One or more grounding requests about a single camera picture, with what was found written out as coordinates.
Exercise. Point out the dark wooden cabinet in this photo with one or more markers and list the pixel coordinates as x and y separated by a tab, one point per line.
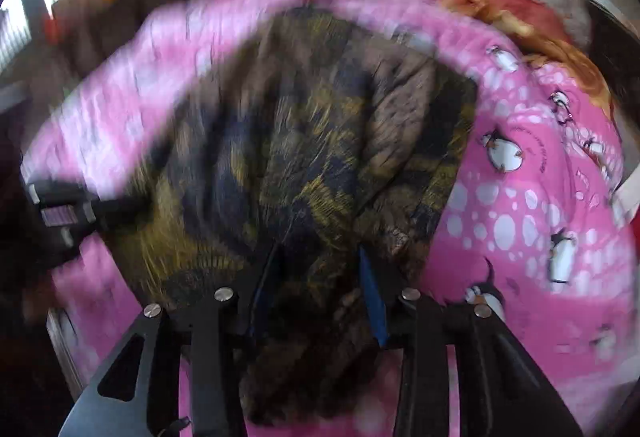
87	32

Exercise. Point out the dark floral patterned garment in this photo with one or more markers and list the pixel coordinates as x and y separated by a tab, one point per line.
315	143

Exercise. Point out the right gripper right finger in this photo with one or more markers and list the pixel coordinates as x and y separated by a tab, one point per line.
463	372

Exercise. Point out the pink penguin blanket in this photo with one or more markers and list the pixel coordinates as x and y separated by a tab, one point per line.
533	198

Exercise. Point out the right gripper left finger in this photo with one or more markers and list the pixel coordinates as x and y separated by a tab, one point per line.
174	370

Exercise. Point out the dark carved headboard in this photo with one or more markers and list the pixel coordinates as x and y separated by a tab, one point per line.
615	50

